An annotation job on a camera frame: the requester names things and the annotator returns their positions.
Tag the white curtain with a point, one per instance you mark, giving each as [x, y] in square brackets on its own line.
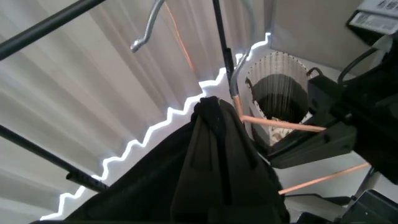
[93, 87]

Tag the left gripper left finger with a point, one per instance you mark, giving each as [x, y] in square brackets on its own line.
[199, 174]

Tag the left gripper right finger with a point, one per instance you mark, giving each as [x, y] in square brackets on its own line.
[252, 180]

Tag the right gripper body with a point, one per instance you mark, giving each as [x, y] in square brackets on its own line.
[376, 118]

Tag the black T-shirt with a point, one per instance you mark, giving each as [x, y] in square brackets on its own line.
[140, 186]

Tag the black clothes rack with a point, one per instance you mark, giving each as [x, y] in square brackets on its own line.
[46, 26]

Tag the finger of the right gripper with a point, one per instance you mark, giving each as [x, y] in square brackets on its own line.
[326, 146]
[326, 96]

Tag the white laundry basket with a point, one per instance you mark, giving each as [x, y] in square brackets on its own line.
[280, 65]

